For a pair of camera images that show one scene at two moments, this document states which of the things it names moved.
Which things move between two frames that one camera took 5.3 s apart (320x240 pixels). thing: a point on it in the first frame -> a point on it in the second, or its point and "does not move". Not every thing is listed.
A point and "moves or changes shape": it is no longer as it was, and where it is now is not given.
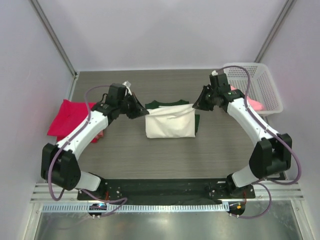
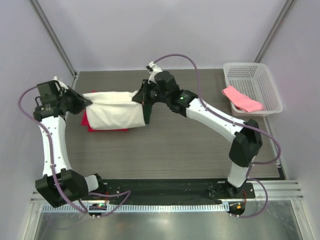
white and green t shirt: [171, 120] moves or changes shape
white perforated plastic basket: [262, 86] does not move
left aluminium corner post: [50, 31] does not move
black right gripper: [201, 104] -> [142, 97]
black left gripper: [138, 110] -> [81, 102]
